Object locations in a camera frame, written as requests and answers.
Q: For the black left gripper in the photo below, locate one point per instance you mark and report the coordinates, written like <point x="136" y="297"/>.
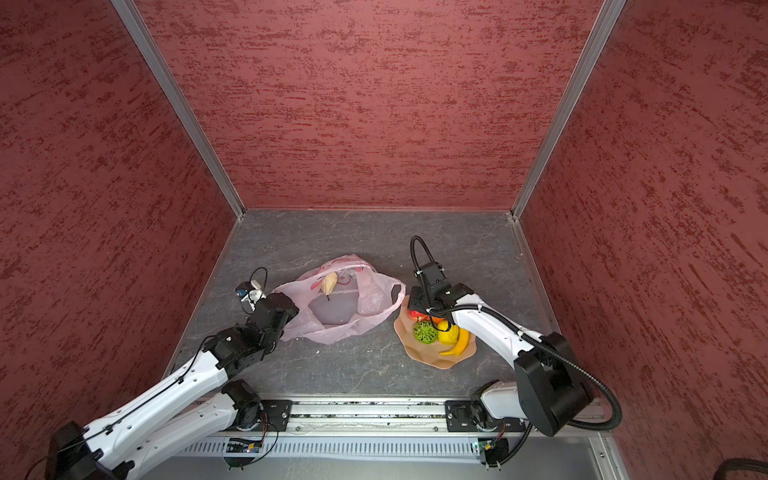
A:
<point x="293" y="313"/>

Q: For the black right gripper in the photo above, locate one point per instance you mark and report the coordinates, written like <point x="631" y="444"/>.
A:
<point x="414" y="303"/>

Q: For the red fake fruit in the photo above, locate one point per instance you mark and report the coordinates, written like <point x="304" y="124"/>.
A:
<point x="417" y="316"/>

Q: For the green fake fruit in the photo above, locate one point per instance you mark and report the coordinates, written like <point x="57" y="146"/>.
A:
<point x="424" y="332"/>

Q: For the yellow fake lemon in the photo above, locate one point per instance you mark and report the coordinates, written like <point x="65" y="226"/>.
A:
<point x="448" y="334"/>

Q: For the yellow fake banana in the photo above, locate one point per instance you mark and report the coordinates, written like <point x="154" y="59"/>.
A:
<point x="460" y="346"/>

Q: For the pink plastic bag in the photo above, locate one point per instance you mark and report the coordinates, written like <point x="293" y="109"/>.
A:
<point x="363" y="299"/>

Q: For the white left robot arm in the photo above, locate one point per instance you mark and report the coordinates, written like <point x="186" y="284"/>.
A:
<point x="204" y="396"/>

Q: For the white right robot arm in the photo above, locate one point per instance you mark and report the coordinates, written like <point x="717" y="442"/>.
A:
<point x="546" y="391"/>

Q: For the beige fake pear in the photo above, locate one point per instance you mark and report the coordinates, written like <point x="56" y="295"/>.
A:
<point x="328" y="284"/>

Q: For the pink wavy bowl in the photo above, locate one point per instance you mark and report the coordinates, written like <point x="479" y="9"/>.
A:
<point x="428" y="354"/>

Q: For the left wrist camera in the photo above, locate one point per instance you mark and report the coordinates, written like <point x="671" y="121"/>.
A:
<point x="249" y="293"/>

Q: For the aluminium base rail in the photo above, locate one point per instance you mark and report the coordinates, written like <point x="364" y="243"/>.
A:
<point x="355" y="429"/>

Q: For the right aluminium corner post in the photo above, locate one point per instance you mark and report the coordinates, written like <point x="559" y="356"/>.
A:
<point x="602" y="28"/>

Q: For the aluminium corner post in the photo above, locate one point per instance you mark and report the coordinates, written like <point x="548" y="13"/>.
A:
<point x="602" y="28"/>
<point x="131" y="18"/>

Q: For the left aluminium corner post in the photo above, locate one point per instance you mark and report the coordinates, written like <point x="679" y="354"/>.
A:
<point x="131" y="18"/>

